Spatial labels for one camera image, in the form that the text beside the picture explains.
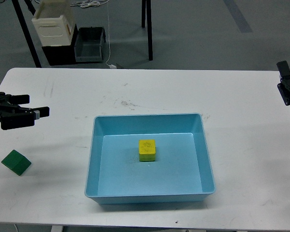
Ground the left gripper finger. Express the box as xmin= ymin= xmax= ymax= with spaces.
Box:
xmin=0 ymin=107 xmax=50 ymax=130
xmin=0 ymin=92 xmax=29 ymax=109

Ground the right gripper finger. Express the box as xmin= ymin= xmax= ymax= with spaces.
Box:
xmin=276 ymin=60 xmax=290 ymax=105

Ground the green block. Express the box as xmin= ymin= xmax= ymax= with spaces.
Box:
xmin=1 ymin=150 xmax=31 ymax=176

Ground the yellow block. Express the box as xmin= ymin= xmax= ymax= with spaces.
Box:
xmin=138 ymin=139 xmax=156 ymax=161

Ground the light blue plastic box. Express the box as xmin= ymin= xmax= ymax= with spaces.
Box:
xmin=85 ymin=113 xmax=216 ymax=204

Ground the black crate under cream crate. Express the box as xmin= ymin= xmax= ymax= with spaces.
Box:
xmin=42 ymin=25 xmax=78 ymax=66

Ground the cream plastic crate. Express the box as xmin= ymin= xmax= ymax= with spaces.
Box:
xmin=32 ymin=0 xmax=75 ymax=46

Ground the black table leg left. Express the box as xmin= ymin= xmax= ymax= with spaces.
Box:
xmin=12 ymin=0 xmax=42 ymax=68

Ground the dark grey open bin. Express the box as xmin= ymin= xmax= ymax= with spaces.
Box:
xmin=74 ymin=27 xmax=106 ymax=63

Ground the white power adapter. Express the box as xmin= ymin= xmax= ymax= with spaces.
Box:
xmin=109 ymin=64 xmax=117 ymax=69

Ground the black table legs centre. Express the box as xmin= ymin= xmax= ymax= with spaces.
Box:
xmin=141 ymin=0 xmax=153 ymax=61

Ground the white hanging cable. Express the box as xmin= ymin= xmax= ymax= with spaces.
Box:
xmin=106 ymin=0 xmax=112 ymax=66

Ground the white coiled cable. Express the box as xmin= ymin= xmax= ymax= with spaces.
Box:
xmin=70 ymin=0 xmax=110 ymax=8

